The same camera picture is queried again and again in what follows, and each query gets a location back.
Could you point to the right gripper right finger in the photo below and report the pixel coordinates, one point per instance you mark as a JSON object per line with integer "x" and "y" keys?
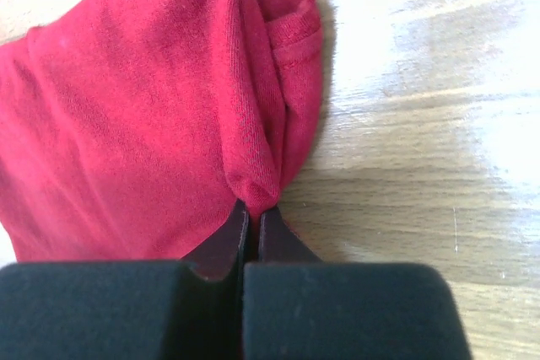
{"x": 297, "y": 306}

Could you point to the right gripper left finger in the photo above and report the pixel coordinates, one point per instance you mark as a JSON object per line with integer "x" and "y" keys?
{"x": 180, "y": 309}

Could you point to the red t-shirt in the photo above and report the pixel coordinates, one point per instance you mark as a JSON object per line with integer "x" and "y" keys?
{"x": 130, "y": 128}

